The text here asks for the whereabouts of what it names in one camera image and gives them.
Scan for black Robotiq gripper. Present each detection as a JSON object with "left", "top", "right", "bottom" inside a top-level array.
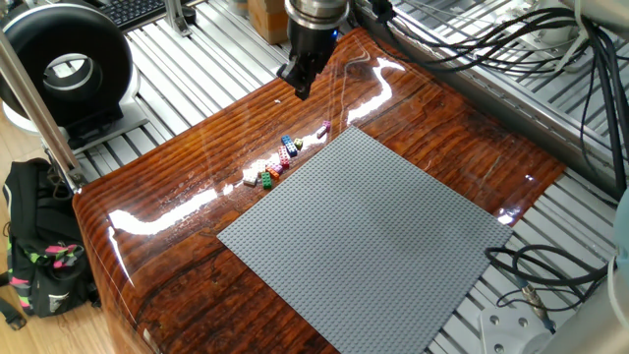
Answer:
[{"left": 276, "top": 22, "right": 341, "bottom": 102}]

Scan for grey Lego baseplate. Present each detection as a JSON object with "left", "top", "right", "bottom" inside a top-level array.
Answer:
[{"left": 216, "top": 125, "right": 514, "bottom": 354}]

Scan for brown cardboard box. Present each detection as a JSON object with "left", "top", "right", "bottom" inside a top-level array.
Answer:
[{"left": 247, "top": 0, "right": 291, "bottom": 45}]

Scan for black keyboard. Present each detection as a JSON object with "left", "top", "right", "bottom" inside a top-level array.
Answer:
[{"left": 97, "top": 0, "right": 168, "bottom": 31}]

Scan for white plastic housing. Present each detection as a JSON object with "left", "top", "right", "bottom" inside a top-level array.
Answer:
[{"left": 515, "top": 0, "right": 591, "bottom": 75}]

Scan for short aluminium bracket post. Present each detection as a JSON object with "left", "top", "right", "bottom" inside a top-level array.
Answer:
[{"left": 163, "top": 0, "right": 194, "bottom": 37}]

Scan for white fan base plate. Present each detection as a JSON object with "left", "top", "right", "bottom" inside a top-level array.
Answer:
[{"left": 2, "top": 63, "right": 151, "bottom": 156}]

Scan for grey metal rail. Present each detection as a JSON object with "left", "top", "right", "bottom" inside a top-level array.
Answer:
[{"left": 353, "top": 0, "right": 608, "bottom": 186}]

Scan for black draped cable bundle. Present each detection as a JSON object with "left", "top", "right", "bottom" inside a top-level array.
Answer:
[{"left": 366, "top": 0, "right": 599, "bottom": 75}]

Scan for black looped cable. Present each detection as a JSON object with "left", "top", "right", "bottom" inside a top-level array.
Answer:
[{"left": 484, "top": 244, "right": 613, "bottom": 314}]

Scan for aluminium frame post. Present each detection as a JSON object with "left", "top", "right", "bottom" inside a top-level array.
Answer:
[{"left": 0, "top": 29, "right": 88, "bottom": 194}]

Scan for black round ring light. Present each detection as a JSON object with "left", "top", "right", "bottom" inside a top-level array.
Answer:
[{"left": 0, "top": 3, "right": 135, "bottom": 151}]

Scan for black backpack pink green straps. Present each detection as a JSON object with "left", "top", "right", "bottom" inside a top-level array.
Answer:
[{"left": 0, "top": 157, "right": 102, "bottom": 330}]

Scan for thick black cable bundle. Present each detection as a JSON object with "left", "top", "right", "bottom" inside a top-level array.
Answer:
[{"left": 577, "top": 0, "right": 629, "bottom": 198}]

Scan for grey cable metal connector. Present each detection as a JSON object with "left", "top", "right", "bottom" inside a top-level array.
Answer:
[{"left": 515, "top": 277, "right": 559, "bottom": 335}]

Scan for grey robot mount plate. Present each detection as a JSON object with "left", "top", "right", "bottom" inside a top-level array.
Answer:
[{"left": 479, "top": 307, "right": 554, "bottom": 354}]

